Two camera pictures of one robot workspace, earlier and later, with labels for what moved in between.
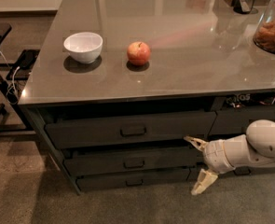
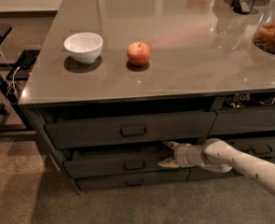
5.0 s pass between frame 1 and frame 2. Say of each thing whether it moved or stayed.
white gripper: moved
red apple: stayed
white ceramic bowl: stayed
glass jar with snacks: stayed
